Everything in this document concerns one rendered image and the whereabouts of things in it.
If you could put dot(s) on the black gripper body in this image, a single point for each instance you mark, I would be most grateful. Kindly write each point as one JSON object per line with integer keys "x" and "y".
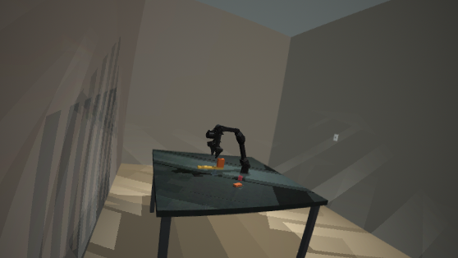
{"x": 217, "y": 146}

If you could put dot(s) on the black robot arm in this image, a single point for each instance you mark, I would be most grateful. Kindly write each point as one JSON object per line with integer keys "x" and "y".
{"x": 217, "y": 132}

